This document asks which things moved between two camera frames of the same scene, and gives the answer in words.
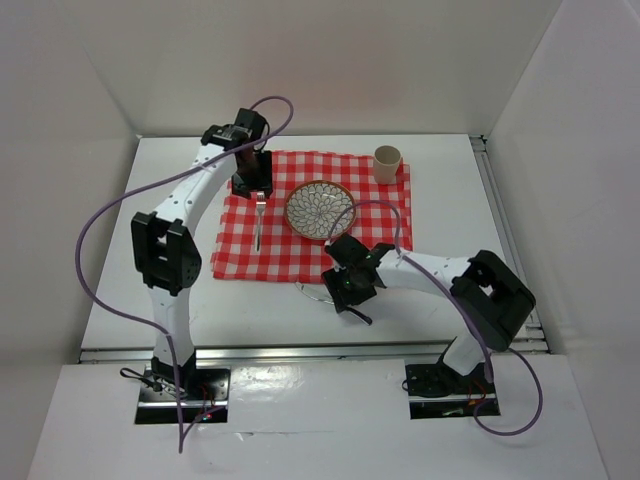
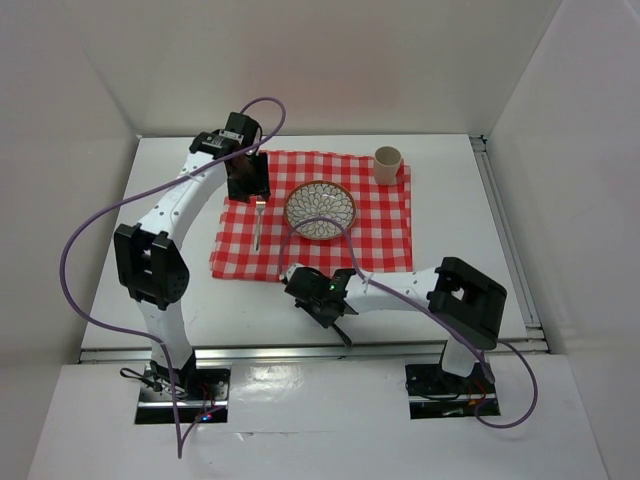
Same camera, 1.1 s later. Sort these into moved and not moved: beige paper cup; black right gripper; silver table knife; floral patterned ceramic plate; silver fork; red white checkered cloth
Moved: silver table knife; black right gripper
Not moved: floral patterned ceramic plate; beige paper cup; red white checkered cloth; silver fork
